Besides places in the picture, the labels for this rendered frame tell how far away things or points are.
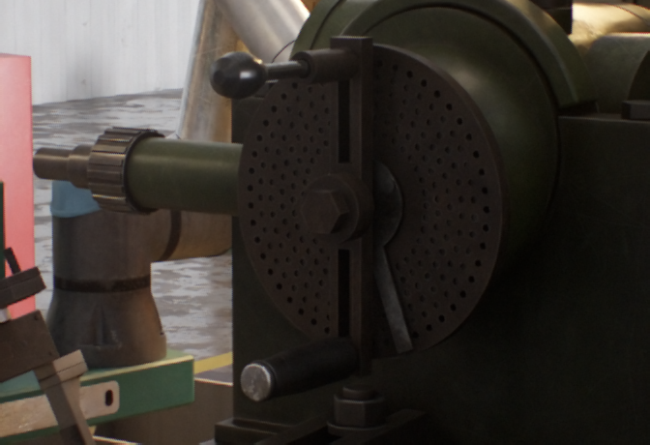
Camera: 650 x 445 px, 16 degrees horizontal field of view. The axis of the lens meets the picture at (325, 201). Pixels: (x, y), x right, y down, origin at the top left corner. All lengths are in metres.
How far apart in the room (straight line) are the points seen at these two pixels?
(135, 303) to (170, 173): 1.22
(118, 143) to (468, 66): 0.25
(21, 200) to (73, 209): 3.19
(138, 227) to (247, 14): 0.38
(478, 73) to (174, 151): 0.21
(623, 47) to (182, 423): 2.45
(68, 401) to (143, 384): 0.53
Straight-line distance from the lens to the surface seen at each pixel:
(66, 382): 2.13
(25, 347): 2.09
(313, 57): 1.26
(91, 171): 1.47
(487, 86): 1.34
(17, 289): 2.02
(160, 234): 2.66
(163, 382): 2.67
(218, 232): 2.71
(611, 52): 1.42
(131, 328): 2.64
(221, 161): 1.42
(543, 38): 1.35
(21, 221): 5.82
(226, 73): 1.20
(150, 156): 1.45
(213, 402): 3.75
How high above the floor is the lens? 1.36
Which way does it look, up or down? 8 degrees down
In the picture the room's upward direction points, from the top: straight up
